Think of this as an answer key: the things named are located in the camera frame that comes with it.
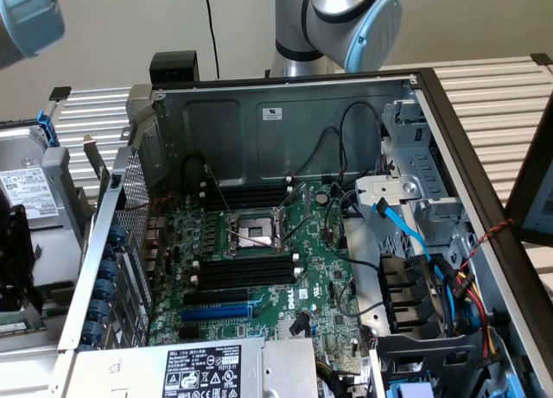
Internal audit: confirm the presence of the blue flat disk wire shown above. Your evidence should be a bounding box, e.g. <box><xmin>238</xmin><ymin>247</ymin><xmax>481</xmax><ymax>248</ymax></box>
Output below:
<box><xmin>371</xmin><ymin>197</ymin><xmax>460</xmax><ymax>313</ymax></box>

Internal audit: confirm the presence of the thin metal locking lever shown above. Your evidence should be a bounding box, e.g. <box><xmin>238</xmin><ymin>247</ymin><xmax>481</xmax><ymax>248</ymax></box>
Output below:
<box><xmin>279</xmin><ymin>216</ymin><xmax>323</xmax><ymax>249</ymax></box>
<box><xmin>202</xmin><ymin>163</ymin><xmax>237</xmax><ymax>221</ymax></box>

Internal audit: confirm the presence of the long blue expansion slot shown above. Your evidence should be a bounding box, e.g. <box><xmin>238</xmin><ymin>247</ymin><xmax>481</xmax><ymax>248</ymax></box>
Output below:
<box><xmin>180</xmin><ymin>303</ymin><xmax>255</xmax><ymax>324</ymax></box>

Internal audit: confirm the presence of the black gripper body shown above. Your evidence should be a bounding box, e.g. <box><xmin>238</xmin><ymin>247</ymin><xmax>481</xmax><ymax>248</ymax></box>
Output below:
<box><xmin>0</xmin><ymin>186</ymin><xmax>43</xmax><ymax>316</ymax></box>

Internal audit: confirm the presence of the black plastic fan shroud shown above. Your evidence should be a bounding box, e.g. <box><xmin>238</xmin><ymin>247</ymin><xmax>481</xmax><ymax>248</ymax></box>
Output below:
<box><xmin>378</xmin><ymin>251</ymin><xmax>438</xmax><ymax>335</ymax></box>

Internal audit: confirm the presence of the black box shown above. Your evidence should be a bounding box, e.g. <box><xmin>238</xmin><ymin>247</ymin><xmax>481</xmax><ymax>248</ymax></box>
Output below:
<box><xmin>149</xmin><ymin>50</ymin><xmax>200</xmax><ymax>85</ymax></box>

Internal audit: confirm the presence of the yellow black wire bundle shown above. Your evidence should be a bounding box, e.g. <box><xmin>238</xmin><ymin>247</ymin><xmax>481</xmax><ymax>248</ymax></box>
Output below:
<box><xmin>315</xmin><ymin>357</ymin><xmax>369</xmax><ymax>398</ymax></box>

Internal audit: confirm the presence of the coloured power wire bundle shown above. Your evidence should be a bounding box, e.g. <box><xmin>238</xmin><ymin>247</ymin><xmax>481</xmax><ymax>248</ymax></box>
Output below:
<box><xmin>447</xmin><ymin>266</ymin><xmax>499</xmax><ymax>364</ymax></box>

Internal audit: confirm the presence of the silver power supply unit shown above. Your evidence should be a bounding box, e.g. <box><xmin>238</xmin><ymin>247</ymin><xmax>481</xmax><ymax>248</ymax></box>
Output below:
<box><xmin>64</xmin><ymin>336</ymin><xmax>320</xmax><ymax>398</ymax></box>

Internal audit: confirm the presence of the CPU socket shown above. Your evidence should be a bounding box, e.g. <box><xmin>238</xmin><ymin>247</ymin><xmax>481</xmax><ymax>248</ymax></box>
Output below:
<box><xmin>224</xmin><ymin>207</ymin><xmax>291</xmax><ymax>257</ymax></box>

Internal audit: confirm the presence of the dark metal disk bay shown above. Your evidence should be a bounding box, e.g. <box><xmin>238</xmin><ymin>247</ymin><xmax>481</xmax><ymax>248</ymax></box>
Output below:
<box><xmin>370</xmin><ymin>332</ymin><xmax>493</xmax><ymax>398</ymax></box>

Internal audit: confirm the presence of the grey parts rack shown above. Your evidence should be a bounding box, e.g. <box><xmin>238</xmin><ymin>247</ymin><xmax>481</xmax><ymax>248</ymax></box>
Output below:
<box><xmin>0</xmin><ymin>145</ymin><xmax>94</xmax><ymax>354</ymax></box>

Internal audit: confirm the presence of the silver metal disk bay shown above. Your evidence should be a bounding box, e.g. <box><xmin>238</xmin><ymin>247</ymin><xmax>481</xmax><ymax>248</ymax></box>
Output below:
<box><xmin>353</xmin><ymin>98</ymin><xmax>480</xmax><ymax>265</ymax></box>

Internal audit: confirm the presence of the long black expansion slot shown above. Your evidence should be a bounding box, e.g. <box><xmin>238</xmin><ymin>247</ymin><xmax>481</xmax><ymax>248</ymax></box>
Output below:
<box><xmin>181</xmin><ymin>287</ymin><xmax>252</xmax><ymax>307</ymax></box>

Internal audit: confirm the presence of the red black twisted wire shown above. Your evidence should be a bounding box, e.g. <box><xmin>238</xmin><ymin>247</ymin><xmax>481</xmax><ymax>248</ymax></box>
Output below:
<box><xmin>456</xmin><ymin>218</ymin><xmax>516</xmax><ymax>275</ymax></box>
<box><xmin>115</xmin><ymin>192</ymin><xmax>176</xmax><ymax>263</ymax></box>

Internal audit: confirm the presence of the open black PC case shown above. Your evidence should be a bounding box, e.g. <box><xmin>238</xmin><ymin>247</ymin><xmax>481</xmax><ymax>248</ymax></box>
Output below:
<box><xmin>58</xmin><ymin>67</ymin><xmax>553</xmax><ymax>398</ymax></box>

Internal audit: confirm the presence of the green graphics card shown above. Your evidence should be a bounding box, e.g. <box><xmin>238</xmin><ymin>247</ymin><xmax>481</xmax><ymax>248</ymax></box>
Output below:
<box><xmin>80</xmin><ymin>132</ymin><xmax>112</xmax><ymax>209</ymax></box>

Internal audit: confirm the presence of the RAM slot with white latches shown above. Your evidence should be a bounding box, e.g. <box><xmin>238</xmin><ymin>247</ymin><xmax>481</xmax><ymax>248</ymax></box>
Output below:
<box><xmin>199</xmin><ymin>186</ymin><xmax>293</xmax><ymax>205</ymax></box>
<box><xmin>191</xmin><ymin>266</ymin><xmax>302</xmax><ymax>287</ymax></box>
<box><xmin>199</xmin><ymin>176</ymin><xmax>293</xmax><ymax>193</ymax></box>

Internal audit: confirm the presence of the green motherboard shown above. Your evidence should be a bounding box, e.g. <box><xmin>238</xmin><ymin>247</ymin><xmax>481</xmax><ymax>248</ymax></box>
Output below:
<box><xmin>149</xmin><ymin>180</ymin><xmax>372</xmax><ymax>364</ymax></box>

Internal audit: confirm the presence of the metal socket cover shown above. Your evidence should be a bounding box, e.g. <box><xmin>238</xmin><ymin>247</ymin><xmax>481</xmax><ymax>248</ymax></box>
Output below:
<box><xmin>277</xmin><ymin>182</ymin><xmax>311</xmax><ymax>243</ymax></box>

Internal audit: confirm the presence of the silver hard disk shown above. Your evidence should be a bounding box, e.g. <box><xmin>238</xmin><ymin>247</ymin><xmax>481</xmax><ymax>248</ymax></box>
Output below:
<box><xmin>0</xmin><ymin>123</ymin><xmax>60</xmax><ymax>221</ymax></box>

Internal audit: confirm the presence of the small silver heatsink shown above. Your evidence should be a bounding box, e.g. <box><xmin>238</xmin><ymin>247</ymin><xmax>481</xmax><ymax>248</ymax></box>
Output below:
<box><xmin>276</xmin><ymin>319</ymin><xmax>313</xmax><ymax>341</ymax></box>

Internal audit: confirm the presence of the black wall cable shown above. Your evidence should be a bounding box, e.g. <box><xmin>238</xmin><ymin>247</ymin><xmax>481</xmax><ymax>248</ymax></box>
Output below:
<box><xmin>201</xmin><ymin>0</ymin><xmax>221</xmax><ymax>80</ymax></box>

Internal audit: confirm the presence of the black framed panel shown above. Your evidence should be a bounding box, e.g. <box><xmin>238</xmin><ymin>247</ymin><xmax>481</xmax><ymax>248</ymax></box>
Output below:
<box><xmin>504</xmin><ymin>98</ymin><xmax>553</xmax><ymax>244</ymax></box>

